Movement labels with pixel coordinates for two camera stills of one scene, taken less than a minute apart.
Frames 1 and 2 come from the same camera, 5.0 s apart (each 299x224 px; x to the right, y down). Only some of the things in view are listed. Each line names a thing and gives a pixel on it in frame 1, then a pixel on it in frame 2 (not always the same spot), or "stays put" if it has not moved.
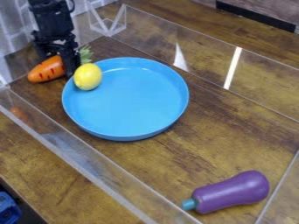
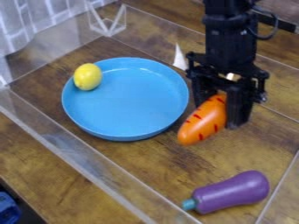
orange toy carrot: (51, 68) → (206, 121)
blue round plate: (138, 103) stays put
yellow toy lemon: (88, 75) stays put
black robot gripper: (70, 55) → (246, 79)
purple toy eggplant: (245, 188) stays put
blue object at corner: (10, 211) stays put
